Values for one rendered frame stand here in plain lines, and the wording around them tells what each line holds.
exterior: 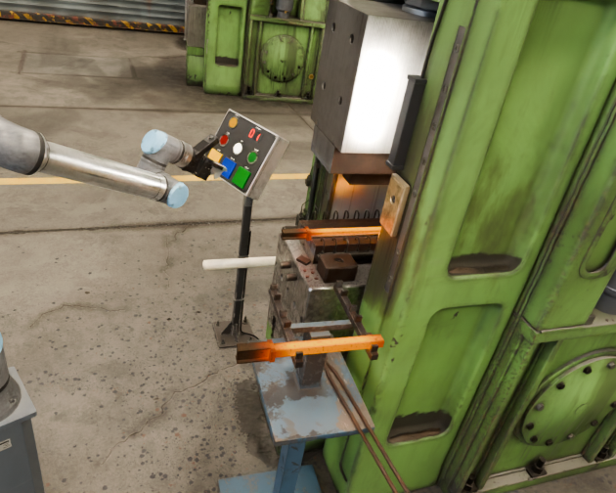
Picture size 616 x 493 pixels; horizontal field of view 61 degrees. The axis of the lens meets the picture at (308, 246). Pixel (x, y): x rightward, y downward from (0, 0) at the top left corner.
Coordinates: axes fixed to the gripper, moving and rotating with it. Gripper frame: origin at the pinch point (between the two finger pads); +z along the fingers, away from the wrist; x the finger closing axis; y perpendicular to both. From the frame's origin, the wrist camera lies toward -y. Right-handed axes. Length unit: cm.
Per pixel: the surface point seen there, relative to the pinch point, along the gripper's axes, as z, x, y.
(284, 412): -20, 89, 47
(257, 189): 15.3, 7.0, 1.7
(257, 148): 11.0, 0.0, -13.1
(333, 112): -16, 48, -36
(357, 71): -27, 58, -47
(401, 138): -18, 76, -37
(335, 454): 49, 83, 78
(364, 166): -1, 58, -26
